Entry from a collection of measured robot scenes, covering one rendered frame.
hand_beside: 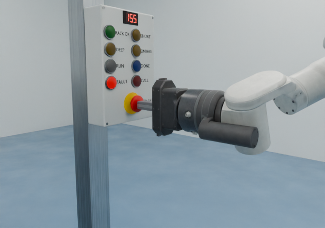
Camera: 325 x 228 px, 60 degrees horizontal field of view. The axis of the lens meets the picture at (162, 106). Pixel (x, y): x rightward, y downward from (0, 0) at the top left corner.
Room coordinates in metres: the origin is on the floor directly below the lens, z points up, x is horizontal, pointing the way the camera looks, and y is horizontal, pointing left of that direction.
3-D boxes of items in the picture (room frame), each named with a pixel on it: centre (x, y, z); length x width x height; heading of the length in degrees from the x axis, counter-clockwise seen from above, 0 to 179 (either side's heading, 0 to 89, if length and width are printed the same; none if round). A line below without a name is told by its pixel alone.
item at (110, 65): (0.62, 0.11, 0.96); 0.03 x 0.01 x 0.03; 141
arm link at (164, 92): (0.57, -0.04, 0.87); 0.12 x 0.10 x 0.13; 51
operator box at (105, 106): (0.69, 0.10, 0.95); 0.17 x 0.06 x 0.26; 141
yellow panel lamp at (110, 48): (0.62, 0.11, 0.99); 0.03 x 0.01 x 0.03; 141
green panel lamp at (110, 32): (0.62, 0.11, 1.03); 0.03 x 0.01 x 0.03; 141
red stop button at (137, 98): (0.67, 0.07, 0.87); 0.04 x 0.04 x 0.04; 51
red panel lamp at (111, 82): (0.62, 0.11, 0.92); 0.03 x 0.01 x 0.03; 141
